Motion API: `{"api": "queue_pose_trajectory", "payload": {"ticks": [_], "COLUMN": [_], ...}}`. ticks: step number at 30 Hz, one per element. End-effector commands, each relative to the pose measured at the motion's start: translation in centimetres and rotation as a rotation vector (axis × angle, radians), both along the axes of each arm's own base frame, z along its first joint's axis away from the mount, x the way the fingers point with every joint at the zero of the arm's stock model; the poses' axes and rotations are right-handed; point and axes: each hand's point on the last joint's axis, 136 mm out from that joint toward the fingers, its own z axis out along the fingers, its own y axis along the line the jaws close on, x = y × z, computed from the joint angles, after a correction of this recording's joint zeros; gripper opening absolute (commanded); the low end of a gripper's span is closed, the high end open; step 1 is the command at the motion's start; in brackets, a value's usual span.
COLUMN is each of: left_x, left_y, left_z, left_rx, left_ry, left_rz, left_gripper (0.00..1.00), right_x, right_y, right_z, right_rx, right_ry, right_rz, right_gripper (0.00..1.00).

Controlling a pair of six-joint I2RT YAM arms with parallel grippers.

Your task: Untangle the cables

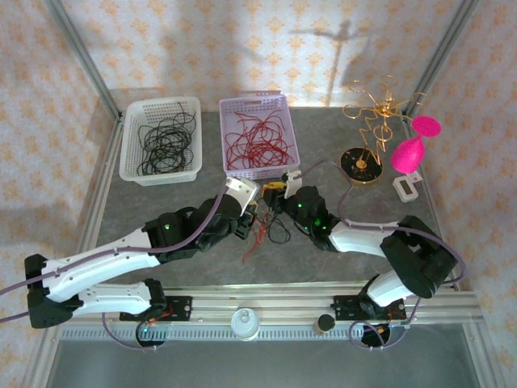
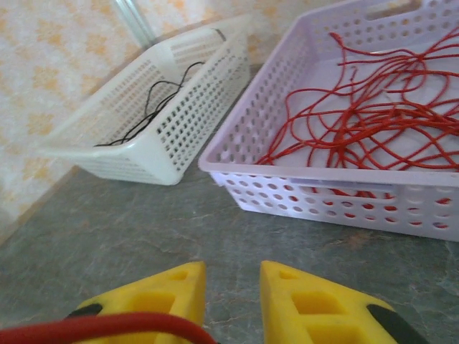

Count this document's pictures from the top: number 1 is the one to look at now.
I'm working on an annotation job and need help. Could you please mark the white round cap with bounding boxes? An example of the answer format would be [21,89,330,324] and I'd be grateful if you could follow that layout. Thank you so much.
[229,307,261,343]

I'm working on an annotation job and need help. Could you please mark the small black knob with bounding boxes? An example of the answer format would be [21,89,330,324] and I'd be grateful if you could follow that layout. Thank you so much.
[314,314,336,336]

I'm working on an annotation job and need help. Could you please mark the long thin black cable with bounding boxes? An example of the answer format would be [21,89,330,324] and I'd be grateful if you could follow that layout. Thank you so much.
[258,189,295,247]

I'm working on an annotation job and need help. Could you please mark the red cable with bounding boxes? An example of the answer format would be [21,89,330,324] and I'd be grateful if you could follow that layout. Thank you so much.
[241,212,272,264]

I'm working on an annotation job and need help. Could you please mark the white digital timer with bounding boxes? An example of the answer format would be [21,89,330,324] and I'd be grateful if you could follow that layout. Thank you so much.
[392,171,422,203]

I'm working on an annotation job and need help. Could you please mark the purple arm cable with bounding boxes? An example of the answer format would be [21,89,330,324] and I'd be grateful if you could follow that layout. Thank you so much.
[0,193,223,352]
[296,159,468,352]

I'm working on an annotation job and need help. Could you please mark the grey slotted cable duct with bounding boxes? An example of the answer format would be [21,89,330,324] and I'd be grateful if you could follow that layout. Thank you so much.
[60,326,409,340]

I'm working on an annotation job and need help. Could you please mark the sorted red cables pile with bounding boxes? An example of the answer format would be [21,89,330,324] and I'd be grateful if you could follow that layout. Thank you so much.
[224,108,296,171]

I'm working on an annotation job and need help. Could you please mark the white plastic basket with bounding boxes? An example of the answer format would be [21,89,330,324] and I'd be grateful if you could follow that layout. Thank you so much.
[119,95,203,187]

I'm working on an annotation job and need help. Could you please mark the pink goblet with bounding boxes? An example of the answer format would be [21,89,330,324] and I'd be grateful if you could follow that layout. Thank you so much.
[389,115,443,175]

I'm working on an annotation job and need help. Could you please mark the gold wire stand black base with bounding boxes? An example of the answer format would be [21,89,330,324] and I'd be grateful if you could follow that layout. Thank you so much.
[338,74,428,187]

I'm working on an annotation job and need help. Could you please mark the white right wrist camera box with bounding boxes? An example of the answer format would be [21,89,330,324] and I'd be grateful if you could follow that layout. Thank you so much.
[281,169,303,200]

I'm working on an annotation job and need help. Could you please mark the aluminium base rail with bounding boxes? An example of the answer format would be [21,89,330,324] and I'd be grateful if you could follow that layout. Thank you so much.
[42,285,485,327]

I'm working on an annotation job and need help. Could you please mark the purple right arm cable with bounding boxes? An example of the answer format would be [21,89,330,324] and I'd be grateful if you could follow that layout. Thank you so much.
[296,159,468,352]

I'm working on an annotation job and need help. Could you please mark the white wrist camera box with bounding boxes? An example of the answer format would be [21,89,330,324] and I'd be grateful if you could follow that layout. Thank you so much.
[223,176,260,216]
[281,169,303,200]

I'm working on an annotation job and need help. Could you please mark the aluminium frame post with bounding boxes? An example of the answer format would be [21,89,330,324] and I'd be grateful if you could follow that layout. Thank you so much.
[42,0,122,122]
[403,0,484,118]

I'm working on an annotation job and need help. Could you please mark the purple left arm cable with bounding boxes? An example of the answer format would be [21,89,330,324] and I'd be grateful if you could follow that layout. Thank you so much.
[0,193,223,352]

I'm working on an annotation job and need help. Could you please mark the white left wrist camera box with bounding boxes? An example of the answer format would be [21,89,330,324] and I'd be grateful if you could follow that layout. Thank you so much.
[223,176,260,216]

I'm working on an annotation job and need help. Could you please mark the sorted black cables pile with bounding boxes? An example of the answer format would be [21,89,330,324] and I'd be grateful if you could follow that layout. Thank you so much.
[137,100,199,177]

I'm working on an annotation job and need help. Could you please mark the lilac plastic basket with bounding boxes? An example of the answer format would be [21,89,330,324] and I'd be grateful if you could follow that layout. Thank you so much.
[218,91,302,181]

